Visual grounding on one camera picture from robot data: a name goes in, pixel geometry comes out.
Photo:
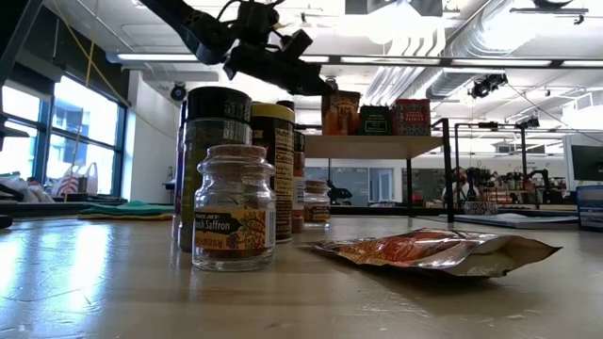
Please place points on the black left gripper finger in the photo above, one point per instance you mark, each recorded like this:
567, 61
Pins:
311, 85

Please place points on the dark green spice tin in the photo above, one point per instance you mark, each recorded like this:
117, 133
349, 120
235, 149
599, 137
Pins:
375, 121

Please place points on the yellow lid spice jar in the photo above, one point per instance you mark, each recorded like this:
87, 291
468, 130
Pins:
273, 150

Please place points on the black lid red label jar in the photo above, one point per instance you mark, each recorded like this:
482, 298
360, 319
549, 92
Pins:
298, 188

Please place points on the red spice tin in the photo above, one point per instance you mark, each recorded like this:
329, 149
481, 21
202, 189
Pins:
412, 117

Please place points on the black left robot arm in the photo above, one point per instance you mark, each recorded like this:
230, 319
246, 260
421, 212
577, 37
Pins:
188, 28

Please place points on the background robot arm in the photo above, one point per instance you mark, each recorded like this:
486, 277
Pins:
542, 176

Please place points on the ceiling light strip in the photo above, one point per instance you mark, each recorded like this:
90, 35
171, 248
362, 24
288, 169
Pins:
499, 62
315, 59
155, 57

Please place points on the black lid green herb jar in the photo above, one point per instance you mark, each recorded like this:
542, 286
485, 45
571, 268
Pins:
216, 127

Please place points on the cork lid saffron jar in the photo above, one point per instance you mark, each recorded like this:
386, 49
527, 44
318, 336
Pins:
316, 207
234, 207

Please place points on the person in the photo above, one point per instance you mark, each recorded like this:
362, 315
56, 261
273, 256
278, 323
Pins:
461, 181

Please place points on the large window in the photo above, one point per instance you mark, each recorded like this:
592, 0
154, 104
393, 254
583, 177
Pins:
85, 122

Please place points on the teal cloth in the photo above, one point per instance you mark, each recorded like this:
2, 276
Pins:
132, 209

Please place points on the white shopping bag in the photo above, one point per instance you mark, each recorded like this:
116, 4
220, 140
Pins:
75, 181

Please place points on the computer monitor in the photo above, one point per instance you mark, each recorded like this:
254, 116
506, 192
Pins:
588, 162

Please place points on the blue plastic wrap box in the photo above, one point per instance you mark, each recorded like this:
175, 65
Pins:
590, 209

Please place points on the wooden shelf with black frame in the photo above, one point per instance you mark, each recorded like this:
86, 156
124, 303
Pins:
377, 147

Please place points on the silver air duct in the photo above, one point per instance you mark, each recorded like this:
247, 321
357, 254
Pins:
476, 33

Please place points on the black ceiling camera cluster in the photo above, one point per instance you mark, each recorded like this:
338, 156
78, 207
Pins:
487, 85

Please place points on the background black metal frame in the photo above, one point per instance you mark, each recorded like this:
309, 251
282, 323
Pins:
490, 125

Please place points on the black aluminium table frame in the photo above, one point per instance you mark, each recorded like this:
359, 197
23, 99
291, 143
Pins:
42, 209

